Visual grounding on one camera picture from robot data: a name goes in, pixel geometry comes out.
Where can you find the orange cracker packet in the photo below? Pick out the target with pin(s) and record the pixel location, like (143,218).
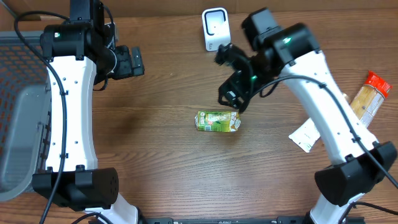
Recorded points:
(370,98)

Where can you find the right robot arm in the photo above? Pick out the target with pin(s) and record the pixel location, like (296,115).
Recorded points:
(292,55)

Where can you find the white cream tube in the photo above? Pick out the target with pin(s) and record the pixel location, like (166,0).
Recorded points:
(305,136)

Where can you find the white barcode scanner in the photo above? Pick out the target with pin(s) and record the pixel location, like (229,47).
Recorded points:
(215,28)

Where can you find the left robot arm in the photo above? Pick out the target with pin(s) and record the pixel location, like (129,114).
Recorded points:
(80,53)

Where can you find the grey plastic basket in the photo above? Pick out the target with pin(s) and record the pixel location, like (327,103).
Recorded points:
(25,116)

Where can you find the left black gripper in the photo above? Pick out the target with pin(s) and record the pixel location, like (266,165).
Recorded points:
(129,68)

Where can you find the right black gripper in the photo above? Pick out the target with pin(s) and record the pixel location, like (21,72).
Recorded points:
(228,89)

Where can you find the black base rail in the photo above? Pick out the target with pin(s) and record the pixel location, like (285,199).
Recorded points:
(278,220)

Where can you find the green drink carton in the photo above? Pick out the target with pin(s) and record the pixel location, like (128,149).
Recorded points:
(218,121)

